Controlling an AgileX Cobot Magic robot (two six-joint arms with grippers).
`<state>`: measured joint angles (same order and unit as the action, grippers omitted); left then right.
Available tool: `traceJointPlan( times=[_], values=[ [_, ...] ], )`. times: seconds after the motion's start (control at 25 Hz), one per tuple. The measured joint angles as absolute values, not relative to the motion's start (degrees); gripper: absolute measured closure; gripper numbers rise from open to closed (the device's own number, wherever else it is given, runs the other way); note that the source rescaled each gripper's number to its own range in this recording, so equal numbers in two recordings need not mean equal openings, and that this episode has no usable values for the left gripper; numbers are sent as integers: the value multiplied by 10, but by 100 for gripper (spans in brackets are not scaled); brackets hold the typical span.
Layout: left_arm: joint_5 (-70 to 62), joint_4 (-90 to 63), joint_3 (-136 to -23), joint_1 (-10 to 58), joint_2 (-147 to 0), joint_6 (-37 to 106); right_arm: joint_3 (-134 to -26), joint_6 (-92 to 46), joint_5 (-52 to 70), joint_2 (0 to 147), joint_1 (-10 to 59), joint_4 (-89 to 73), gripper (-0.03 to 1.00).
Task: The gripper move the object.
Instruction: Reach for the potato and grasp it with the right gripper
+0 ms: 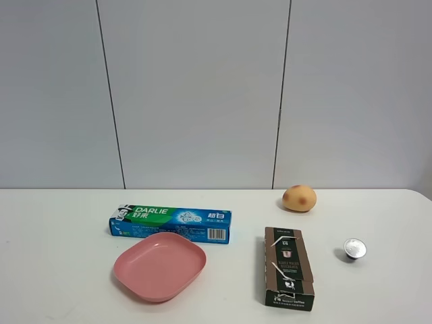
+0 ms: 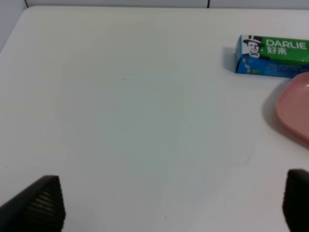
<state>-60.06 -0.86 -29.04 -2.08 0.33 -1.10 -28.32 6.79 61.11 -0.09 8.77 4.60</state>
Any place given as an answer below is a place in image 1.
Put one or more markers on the silver coffee capsule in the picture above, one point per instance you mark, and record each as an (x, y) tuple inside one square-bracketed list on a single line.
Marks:
[(354, 249)]

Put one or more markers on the brown coffee capsule box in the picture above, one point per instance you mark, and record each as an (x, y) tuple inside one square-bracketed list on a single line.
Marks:
[(288, 276)]

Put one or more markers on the yellow spotted potato toy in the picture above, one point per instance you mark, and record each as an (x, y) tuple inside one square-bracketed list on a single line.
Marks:
[(299, 198)]

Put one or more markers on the pink plastic plate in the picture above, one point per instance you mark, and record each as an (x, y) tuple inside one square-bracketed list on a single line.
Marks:
[(159, 267)]

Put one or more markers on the Darlie toothpaste box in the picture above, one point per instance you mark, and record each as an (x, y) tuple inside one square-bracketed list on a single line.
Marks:
[(197, 225)]

